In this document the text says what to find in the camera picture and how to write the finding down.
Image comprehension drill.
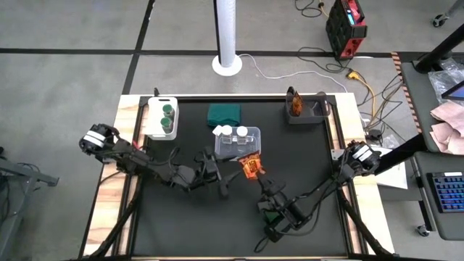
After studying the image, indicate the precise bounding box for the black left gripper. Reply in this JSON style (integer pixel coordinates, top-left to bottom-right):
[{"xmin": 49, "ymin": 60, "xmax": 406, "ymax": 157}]
[{"xmin": 191, "ymin": 146, "xmax": 242, "ymax": 199}]

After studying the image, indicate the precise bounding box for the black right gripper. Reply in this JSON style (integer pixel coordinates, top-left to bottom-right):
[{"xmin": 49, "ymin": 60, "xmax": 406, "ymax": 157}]
[{"xmin": 256, "ymin": 174, "xmax": 288, "ymax": 214}]

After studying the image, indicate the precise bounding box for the orange spice packet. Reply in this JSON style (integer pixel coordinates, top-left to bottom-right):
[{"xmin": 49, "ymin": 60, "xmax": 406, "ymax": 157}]
[
  {"xmin": 291, "ymin": 90, "xmax": 305, "ymax": 117},
  {"xmin": 237, "ymin": 152, "xmax": 265, "ymax": 181}
]

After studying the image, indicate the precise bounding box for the white-lid spice jar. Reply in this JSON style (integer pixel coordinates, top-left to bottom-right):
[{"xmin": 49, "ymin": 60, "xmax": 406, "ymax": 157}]
[
  {"xmin": 220, "ymin": 125, "xmax": 233, "ymax": 145},
  {"xmin": 236, "ymin": 125, "xmax": 249, "ymax": 145}
]

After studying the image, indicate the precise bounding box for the clear plastic container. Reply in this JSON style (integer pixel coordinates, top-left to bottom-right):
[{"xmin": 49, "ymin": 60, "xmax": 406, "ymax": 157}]
[{"xmin": 214, "ymin": 126, "xmax": 262, "ymax": 162}]

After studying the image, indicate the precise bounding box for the black table mat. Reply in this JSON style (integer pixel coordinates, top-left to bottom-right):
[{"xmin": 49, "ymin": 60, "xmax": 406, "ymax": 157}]
[{"xmin": 132, "ymin": 99, "xmax": 347, "ymax": 257}]

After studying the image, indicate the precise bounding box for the folded green cloth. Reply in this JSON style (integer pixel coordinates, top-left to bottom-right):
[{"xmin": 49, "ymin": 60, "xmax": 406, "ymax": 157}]
[{"xmin": 207, "ymin": 103, "xmax": 242, "ymax": 128}]

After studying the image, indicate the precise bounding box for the black plastic bin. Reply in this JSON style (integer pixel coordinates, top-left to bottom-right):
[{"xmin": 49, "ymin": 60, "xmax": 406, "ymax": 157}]
[{"xmin": 285, "ymin": 86, "xmax": 331, "ymax": 125}]

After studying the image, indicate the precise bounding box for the white plastic bin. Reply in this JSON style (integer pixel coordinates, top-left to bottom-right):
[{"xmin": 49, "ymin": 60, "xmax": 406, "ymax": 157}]
[{"xmin": 144, "ymin": 96, "xmax": 180, "ymax": 141}]

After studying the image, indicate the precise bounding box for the white pole on round base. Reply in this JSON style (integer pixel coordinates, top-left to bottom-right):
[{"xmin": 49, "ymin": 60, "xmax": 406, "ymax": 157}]
[{"xmin": 211, "ymin": 0, "xmax": 244, "ymax": 77}]

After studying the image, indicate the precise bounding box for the white paper sheet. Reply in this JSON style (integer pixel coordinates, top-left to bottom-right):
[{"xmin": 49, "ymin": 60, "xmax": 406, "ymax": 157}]
[{"xmin": 375, "ymin": 161, "xmax": 409, "ymax": 190}]

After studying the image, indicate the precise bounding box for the black metal beam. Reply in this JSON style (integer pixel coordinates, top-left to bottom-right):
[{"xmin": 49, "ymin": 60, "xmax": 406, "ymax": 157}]
[
  {"xmin": 375, "ymin": 134, "xmax": 428, "ymax": 175},
  {"xmin": 414, "ymin": 23, "xmax": 464, "ymax": 74}
]

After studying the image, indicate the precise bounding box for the red and black crate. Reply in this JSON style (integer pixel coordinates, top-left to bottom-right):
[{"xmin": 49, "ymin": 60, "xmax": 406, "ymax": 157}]
[{"xmin": 325, "ymin": 0, "xmax": 368, "ymax": 61}]

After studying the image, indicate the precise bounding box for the dark grey desk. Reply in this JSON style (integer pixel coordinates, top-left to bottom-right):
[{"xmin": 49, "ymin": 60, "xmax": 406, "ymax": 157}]
[{"xmin": 400, "ymin": 52, "xmax": 464, "ymax": 242}]

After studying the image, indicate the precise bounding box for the backlit keyboard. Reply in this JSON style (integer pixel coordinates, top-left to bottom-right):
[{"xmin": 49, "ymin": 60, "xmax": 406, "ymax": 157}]
[{"xmin": 426, "ymin": 170, "xmax": 464, "ymax": 214}]

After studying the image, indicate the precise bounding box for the pink cloth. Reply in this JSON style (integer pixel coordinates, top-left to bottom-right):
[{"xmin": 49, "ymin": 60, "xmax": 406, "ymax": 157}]
[{"xmin": 429, "ymin": 100, "xmax": 464, "ymax": 156}]

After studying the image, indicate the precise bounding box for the grey metal stand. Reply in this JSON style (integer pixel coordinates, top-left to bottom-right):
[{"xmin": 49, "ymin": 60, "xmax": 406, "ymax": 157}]
[{"xmin": 0, "ymin": 146, "xmax": 59, "ymax": 261}]

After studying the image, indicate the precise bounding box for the clear plastic bag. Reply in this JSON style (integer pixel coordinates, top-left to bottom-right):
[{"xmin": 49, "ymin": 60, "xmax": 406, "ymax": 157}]
[{"xmin": 427, "ymin": 57, "xmax": 464, "ymax": 106}]

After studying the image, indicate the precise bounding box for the tablet screen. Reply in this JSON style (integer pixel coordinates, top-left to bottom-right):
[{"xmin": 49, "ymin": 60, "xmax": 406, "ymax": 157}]
[{"xmin": 441, "ymin": 80, "xmax": 464, "ymax": 102}]

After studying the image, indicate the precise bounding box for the chair caster wheel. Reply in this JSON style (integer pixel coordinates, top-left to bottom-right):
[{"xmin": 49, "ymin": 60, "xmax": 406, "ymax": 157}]
[{"xmin": 431, "ymin": 13, "xmax": 450, "ymax": 28}]

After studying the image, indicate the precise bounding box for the white floor cable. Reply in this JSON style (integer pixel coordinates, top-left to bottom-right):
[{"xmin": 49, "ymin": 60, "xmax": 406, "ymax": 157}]
[{"xmin": 237, "ymin": 53, "xmax": 349, "ymax": 94}]

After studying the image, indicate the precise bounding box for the black floor cable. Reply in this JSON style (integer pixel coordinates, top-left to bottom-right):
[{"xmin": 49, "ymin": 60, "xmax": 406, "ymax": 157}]
[{"xmin": 295, "ymin": 46, "xmax": 352, "ymax": 73}]

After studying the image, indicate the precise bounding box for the yellow extension cable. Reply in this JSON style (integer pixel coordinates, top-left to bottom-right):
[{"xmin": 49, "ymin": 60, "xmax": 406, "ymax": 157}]
[{"xmin": 346, "ymin": 70, "xmax": 378, "ymax": 120}]

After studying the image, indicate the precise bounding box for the black cable bundle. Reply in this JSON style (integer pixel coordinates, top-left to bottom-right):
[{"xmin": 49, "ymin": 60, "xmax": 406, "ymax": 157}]
[{"xmin": 357, "ymin": 70, "xmax": 405, "ymax": 131}]

